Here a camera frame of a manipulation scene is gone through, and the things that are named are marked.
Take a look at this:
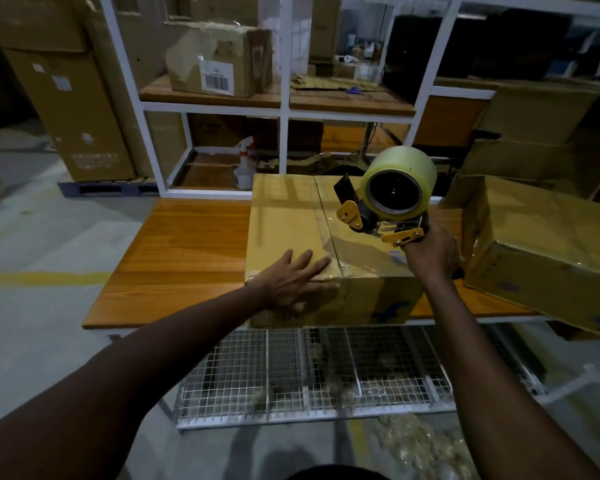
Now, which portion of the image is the person's left hand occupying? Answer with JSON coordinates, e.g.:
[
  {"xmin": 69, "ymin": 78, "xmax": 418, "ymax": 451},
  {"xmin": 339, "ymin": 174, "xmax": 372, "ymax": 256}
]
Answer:
[{"xmin": 247, "ymin": 248, "xmax": 340, "ymax": 313}]

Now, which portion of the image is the person's right hand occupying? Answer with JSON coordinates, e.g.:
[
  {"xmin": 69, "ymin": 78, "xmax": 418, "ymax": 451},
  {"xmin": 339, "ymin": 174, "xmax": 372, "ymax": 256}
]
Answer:
[{"xmin": 402, "ymin": 222, "xmax": 463, "ymax": 285}]

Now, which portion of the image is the yellow cardboard box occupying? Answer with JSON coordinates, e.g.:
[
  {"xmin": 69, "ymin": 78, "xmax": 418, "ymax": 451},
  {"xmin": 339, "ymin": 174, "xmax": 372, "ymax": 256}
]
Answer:
[{"xmin": 243, "ymin": 173, "xmax": 426, "ymax": 329}]

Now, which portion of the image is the clear packing tape roll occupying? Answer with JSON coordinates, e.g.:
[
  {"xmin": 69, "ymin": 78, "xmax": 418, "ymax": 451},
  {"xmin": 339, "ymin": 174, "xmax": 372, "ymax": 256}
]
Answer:
[{"xmin": 361, "ymin": 145, "xmax": 439, "ymax": 221}]

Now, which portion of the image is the yellow-brown cardboard box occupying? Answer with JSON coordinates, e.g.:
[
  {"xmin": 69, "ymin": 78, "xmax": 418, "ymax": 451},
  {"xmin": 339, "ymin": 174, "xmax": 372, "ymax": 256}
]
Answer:
[{"xmin": 462, "ymin": 175, "xmax": 600, "ymax": 341}]

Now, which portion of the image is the person's left forearm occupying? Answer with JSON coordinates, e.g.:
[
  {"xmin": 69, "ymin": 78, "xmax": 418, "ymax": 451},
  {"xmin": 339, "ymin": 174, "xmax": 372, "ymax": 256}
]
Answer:
[{"xmin": 0, "ymin": 284, "xmax": 269, "ymax": 480}]

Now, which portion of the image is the person's right forearm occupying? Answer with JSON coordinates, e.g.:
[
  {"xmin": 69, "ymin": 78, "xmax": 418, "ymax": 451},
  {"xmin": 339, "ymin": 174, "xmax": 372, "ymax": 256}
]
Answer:
[{"xmin": 422, "ymin": 277, "xmax": 600, "ymax": 480}]

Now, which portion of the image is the printed brown cardboard box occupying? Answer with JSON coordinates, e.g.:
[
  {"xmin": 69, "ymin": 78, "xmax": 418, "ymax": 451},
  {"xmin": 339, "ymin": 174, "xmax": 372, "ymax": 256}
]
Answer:
[{"xmin": 187, "ymin": 114, "xmax": 246, "ymax": 148}]

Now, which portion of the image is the flattened cardboard sheet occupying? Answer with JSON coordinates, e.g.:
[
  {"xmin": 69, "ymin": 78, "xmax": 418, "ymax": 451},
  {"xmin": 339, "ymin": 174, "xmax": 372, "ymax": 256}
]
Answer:
[{"xmin": 289, "ymin": 74, "xmax": 383, "ymax": 93}]

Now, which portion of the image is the taped box with barcode label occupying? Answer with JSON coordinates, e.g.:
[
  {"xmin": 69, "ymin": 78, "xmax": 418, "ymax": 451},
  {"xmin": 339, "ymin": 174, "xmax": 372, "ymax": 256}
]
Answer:
[{"xmin": 165, "ymin": 22, "xmax": 275, "ymax": 99}]

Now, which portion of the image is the tall labelled cardboard box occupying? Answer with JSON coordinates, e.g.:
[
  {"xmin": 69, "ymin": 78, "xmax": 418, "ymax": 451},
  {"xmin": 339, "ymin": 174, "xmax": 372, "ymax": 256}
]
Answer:
[{"xmin": 2, "ymin": 48, "xmax": 137, "ymax": 183}]

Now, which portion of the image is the tall plain cardboard box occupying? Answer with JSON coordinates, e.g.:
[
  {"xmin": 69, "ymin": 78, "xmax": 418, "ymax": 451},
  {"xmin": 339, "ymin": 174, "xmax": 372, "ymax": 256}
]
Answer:
[{"xmin": 82, "ymin": 7, "xmax": 189, "ymax": 179}]

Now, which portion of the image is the wide brown cardboard box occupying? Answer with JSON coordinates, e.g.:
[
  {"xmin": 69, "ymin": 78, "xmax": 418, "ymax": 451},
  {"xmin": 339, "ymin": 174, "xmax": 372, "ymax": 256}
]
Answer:
[{"xmin": 0, "ymin": 0, "xmax": 89, "ymax": 53}]

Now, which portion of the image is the orange wooden table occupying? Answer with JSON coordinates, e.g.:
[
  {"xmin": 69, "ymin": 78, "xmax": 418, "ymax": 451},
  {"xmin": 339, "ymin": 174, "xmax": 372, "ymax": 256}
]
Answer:
[{"xmin": 81, "ymin": 197, "xmax": 551, "ymax": 331}]

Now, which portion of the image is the white spray bottle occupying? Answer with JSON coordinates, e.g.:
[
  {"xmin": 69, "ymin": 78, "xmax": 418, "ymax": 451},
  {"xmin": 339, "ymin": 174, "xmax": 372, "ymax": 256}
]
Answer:
[{"xmin": 232, "ymin": 136, "xmax": 257, "ymax": 191}]

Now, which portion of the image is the wooden shelf board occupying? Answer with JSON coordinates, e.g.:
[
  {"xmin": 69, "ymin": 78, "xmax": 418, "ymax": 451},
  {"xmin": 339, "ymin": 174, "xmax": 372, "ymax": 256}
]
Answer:
[{"xmin": 139, "ymin": 74, "xmax": 417, "ymax": 117}]

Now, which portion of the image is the pile of clear plastic scraps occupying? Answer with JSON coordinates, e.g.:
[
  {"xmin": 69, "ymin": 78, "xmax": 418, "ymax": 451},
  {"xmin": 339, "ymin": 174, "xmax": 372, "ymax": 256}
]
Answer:
[{"xmin": 375, "ymin": 413, "xmax": 476, "ymax": 480}]

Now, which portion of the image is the blue pallet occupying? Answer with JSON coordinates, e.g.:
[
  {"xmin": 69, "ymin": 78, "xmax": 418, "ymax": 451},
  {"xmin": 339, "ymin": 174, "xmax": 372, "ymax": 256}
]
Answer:
[{"xmin": 57, "ymin": 178, "xmax": 161, "ymax": 198}]

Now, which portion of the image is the black monitor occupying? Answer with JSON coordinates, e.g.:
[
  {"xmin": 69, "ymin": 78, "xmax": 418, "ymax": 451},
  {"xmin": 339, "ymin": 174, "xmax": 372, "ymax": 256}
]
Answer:
[{"xmin": 382, "ymin": 9, "xmax": 571, "ymax": 103}]

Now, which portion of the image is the large brown background carton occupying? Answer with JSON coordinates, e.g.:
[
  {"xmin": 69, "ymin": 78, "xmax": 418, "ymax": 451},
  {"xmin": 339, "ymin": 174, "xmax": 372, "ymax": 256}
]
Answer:
[{"xmin": 309, "ymin": 0, "xmax": 342, "ymax": 61}]

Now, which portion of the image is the white wire mesh shelf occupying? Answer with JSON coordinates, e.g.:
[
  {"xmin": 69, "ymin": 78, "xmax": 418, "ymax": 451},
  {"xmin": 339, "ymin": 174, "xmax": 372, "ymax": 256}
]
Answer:
[{"xmin": 173, "ymin": 324, "xmax": 549, "ymax": 431}]

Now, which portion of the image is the white metal shelf frame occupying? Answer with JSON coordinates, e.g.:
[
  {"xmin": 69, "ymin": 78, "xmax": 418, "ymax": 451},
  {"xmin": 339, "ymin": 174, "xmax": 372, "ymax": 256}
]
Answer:
[{"xmin": 97, "ymin": 0, "xmax": 600, "ymax": 201}]

